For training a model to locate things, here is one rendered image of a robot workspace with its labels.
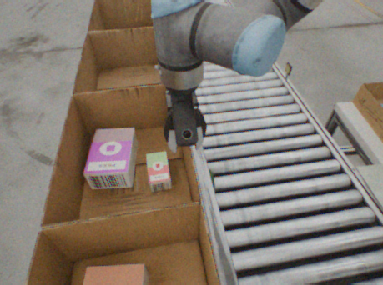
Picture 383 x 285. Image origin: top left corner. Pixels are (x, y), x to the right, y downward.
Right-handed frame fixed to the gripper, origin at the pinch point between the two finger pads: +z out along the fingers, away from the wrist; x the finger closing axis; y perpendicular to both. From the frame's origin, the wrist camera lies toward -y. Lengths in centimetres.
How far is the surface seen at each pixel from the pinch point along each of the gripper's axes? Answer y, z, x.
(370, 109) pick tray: 23, 18, -79
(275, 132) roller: 22, 23, -39
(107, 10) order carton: 98, -1, 25
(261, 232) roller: -15.8, 23.0, -19.1
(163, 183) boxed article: -5.4, 5.8, 7.0
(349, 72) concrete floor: 159, 98, -192
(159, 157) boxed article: 2.4, 4.7, 7.1
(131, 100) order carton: 19.4, -2.9, 13.3
